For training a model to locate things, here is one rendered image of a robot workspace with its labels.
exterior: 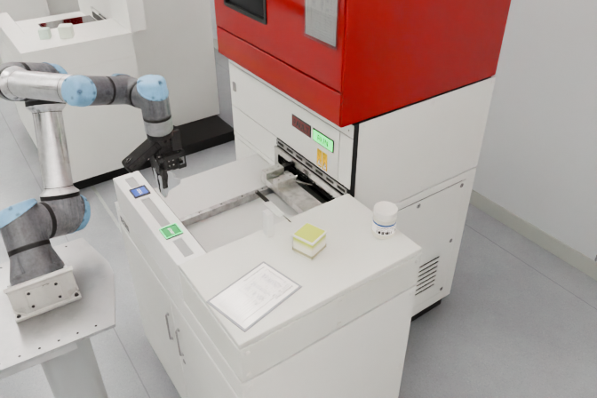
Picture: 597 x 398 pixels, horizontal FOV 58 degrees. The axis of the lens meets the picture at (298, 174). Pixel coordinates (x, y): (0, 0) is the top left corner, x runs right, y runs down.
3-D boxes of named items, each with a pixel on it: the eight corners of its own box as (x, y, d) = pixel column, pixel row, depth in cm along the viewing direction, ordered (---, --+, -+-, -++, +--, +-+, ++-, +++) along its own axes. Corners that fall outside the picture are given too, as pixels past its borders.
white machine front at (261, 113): (238, 133, 247) (233, 50, 225) (352, 224, 191) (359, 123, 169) (233, 135, 245) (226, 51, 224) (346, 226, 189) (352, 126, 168)
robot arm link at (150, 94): (149, 69, 143) (172, 76, 139) (155, 107, 149) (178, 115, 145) (127, 79, 138) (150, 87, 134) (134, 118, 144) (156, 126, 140)
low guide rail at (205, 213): (286, 184, 212) (286, 177, 211) (289, 186, 211) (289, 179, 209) (168, 229, 188) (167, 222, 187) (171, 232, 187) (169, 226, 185)
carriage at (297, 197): (278, 174, 212) (278, 168, 211) (335, 221, 187) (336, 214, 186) (260, 180, 208) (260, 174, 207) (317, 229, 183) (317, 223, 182)
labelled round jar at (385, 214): (384, 222, 168) (386, 197, 163) (399, 234, 163) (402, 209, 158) (366, 230, 165) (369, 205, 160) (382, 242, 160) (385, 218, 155)
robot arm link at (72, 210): (32, 240, 168) (3, 64, 162) (74, 229, 180) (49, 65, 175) (55, 241, 162) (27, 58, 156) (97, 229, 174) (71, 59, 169)
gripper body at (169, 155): (187, 169, 153) (182, 131, 147) (159, 179, 149) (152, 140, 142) (176, 157, 158) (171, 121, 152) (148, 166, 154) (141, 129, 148)
